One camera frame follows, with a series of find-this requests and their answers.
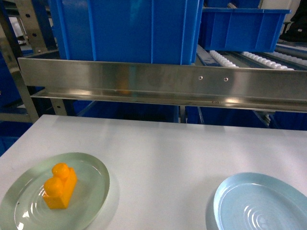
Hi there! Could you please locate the yellow two-stud toy block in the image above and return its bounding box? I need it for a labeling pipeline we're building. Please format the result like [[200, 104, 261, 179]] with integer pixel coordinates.
[[43, 162, 78, 209]]

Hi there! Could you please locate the large blue bin left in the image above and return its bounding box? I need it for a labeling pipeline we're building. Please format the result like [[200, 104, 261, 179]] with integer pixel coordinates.
[[49, 0, 203, 65]]

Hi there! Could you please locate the blue bin right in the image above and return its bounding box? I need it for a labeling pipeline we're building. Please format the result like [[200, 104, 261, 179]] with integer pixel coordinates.
[[199, 8, 291, 52]]

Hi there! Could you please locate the blue glass plate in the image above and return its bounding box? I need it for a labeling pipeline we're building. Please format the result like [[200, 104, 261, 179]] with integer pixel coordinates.
[[205, 172, 307, 230]]

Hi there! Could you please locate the white roller conveyor track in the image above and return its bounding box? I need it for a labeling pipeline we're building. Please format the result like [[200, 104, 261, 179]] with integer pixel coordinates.
[[209, 50, 294, 71]]

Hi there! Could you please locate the green glass plate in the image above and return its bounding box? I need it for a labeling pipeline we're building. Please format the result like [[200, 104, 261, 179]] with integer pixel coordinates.
[[0, 153, 118, 230]]

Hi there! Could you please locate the stainless steel rack rail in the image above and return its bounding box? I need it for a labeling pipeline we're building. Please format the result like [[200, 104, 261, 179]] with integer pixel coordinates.
[[19, 58, 307, 113]]

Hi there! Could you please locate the steel rack upright post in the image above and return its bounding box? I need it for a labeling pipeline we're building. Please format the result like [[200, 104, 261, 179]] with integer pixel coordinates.
[[0, 0, 65, 123]]

